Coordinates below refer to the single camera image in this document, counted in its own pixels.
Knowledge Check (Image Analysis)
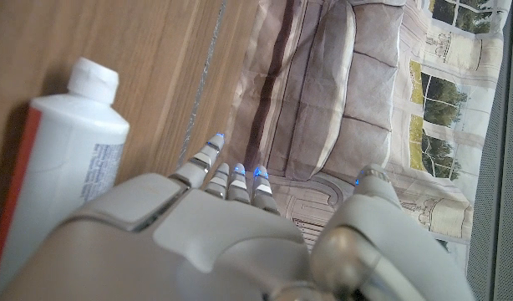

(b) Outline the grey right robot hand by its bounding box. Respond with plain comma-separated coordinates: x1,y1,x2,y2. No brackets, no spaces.
0,132,477,301

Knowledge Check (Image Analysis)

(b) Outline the printed living room backdrop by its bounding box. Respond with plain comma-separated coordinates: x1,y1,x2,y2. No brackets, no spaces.
221,0,513,273

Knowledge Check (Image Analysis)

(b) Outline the white toothpaste tube red stripe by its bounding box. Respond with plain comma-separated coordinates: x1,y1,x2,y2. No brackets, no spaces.
0,57,130,296

